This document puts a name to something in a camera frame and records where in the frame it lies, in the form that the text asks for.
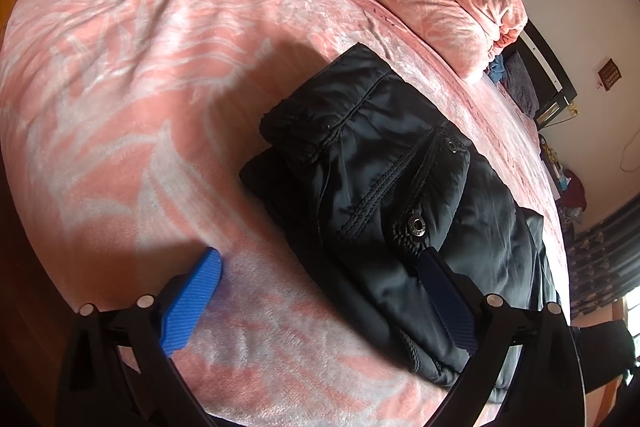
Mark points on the black jacket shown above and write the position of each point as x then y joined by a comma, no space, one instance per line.
380,157

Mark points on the brown wall lamp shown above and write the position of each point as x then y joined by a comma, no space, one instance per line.
610,73

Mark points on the grey pillow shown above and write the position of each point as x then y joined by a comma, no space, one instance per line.
520,82

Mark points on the black bed headboard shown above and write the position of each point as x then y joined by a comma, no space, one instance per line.
550,67

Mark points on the blue cloth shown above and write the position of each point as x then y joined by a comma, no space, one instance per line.
496,69

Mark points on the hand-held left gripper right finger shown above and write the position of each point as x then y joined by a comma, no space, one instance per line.
447,302

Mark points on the pink leaf-print bedspread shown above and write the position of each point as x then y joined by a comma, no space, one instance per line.
150,107

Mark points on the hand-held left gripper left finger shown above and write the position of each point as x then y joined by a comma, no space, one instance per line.
192,302

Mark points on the yellow wall outlet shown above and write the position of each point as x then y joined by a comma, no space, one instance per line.
573,109

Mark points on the yellow and black packet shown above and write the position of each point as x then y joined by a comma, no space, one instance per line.
550,152

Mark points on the dark cloth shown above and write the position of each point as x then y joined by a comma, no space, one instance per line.
605,352

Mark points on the dark red clothing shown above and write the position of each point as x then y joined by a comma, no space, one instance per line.
576,192

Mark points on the dark patterned curtain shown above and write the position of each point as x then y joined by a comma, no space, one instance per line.
605,257

